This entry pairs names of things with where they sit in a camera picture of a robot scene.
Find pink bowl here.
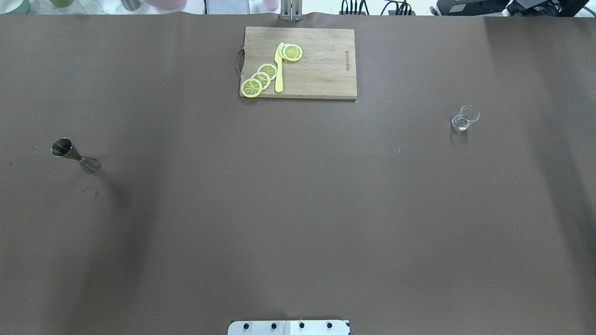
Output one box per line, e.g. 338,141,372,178
145,0,187,9

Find steel double jigger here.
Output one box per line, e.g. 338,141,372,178
51,138,100,174

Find small clear glass cup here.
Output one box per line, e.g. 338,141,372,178
451,105,481,132

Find wooden cutting board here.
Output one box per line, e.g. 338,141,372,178
240,26,358,101

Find aluminium frame post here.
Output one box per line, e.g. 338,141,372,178
279,0,304,22

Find lemon slice beside knife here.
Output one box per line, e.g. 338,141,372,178
279,44,304,62

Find end row lemon slice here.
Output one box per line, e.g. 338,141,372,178
240,78,263,98

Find pink cup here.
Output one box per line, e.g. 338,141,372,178
262,0,281,12

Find yellow plastic knife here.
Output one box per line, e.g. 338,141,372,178
274,42,284,93

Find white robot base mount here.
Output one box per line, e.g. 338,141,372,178
227,320,351,335

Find middle row lemon slice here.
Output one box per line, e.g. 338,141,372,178
251,71,271,91

